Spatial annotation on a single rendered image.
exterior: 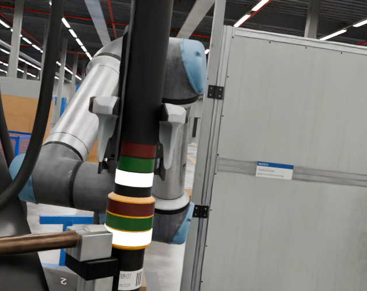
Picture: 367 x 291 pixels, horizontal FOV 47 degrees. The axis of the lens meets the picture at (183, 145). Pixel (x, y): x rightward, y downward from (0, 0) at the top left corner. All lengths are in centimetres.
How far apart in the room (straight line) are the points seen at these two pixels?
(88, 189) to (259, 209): 176
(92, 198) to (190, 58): 40
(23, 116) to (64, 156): 776
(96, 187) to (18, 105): 785
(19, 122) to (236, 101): 655
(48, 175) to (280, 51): 182
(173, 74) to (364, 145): 174
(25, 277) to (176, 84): 63
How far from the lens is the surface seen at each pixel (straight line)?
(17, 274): 37
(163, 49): 38
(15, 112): 848
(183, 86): 92
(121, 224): 38
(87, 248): 37
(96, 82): 84
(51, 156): 69
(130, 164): 37
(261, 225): 235
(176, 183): 105
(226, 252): 234
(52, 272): 66
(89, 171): 65
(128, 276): 40
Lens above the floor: 147
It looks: 3 degrees down
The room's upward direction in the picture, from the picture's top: 7 degrees clockwise
